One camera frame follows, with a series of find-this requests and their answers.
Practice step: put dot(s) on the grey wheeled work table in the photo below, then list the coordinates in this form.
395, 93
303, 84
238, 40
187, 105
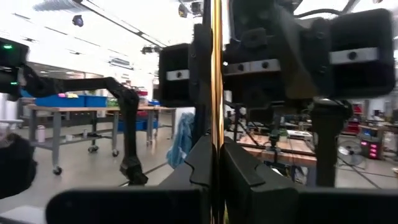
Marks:
71, 109

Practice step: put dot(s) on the pink-lit device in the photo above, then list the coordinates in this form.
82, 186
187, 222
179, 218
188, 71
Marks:
371, 149

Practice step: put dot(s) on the gold candlestick holder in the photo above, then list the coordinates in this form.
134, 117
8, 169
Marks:
216, 77

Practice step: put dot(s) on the blue cloth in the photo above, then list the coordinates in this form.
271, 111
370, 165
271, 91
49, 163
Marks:
182, 140

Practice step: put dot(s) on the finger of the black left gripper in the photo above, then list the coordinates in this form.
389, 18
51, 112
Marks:
306, 62
202, 62

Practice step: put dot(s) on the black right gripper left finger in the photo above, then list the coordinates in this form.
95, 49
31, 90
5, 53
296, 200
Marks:
199, 168

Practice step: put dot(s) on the round floor fan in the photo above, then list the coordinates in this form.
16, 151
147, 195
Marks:
351, 152

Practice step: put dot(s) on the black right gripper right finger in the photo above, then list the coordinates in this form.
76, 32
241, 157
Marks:
248, 193

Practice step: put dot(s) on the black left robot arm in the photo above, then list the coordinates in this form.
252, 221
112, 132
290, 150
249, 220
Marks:
329, 140

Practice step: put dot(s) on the black device green lights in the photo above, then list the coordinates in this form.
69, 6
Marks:
12, 65

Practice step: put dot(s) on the blue plastic bin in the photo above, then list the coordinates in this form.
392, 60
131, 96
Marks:
59, 101
96, 101

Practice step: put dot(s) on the wooden table black frame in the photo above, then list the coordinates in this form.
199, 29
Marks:
295, 146

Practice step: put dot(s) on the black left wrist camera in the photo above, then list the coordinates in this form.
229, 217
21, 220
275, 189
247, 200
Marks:
253, 37

